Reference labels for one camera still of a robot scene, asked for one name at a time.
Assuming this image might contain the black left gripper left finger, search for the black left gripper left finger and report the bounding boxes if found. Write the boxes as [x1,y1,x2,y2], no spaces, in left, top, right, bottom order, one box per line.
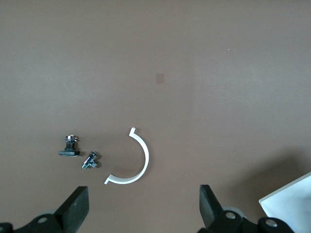
[26,186,90,233]

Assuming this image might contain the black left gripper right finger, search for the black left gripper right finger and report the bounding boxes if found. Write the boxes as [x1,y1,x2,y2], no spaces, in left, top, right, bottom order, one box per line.
[198,184,256,233]

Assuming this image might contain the white drawer cabinet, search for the white drawer cabinet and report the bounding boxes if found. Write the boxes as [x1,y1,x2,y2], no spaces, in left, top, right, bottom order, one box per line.
[258,171,311,227]

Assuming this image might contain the small metal connector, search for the small metal connector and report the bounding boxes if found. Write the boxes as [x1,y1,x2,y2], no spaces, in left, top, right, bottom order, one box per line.
[81,150,99,170]

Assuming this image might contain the black flat-head switch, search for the black flat-head switch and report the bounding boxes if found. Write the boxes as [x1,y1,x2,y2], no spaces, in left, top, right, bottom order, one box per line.
[58,134,81,158]

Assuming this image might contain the white semicircular bracket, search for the white semicircular bracket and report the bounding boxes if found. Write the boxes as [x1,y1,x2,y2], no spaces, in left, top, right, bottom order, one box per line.
[104,126,150,185]

